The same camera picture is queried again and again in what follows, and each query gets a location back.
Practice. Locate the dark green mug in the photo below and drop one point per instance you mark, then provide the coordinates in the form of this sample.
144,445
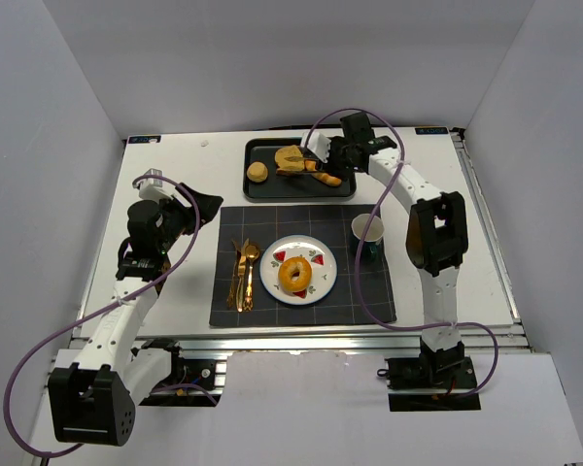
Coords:
373,238

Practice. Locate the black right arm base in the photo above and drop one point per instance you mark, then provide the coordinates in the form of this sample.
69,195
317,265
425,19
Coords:
413,388

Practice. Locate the gold fork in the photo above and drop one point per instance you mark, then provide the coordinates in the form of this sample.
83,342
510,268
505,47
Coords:
230,300

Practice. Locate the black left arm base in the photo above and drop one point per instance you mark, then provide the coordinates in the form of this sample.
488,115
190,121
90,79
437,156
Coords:
184,369

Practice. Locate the gold spoon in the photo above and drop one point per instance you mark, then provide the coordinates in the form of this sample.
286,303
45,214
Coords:
253,253

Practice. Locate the orange bagel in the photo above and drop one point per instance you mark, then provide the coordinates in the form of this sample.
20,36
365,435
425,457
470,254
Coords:
295,274

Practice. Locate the black baking tray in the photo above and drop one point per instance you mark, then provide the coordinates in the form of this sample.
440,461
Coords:
277,187

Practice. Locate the small round bun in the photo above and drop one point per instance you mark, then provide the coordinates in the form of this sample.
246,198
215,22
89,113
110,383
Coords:
257,172

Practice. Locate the right blue table label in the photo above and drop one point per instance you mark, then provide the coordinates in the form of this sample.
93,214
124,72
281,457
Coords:
431,130

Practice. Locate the striped croissant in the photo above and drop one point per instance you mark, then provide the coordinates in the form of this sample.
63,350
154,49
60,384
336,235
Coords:
329,178

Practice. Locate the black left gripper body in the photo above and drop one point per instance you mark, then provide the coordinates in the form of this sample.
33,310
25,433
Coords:
186,208

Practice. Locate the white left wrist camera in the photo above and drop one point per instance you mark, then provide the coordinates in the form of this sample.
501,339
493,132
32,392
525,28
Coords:
151,187

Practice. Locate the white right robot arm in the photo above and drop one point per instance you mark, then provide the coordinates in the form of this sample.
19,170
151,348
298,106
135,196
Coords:
436,236

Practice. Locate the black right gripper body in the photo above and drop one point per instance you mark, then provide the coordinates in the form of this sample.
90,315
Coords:
335,156

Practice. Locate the white strawberry pattern plate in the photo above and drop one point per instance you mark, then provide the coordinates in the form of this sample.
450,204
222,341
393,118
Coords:
321,259

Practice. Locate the left blue table label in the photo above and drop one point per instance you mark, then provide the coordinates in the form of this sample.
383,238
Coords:
144,139

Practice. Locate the toasted bread slice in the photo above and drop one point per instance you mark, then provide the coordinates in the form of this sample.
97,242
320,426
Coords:
281,153

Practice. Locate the metal serving tongs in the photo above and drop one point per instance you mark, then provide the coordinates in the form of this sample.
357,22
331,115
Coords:
299,165

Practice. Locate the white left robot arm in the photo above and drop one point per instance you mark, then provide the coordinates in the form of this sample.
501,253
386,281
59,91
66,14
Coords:
94,400

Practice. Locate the blue table label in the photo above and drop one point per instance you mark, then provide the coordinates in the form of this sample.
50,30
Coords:
144,139
431,130

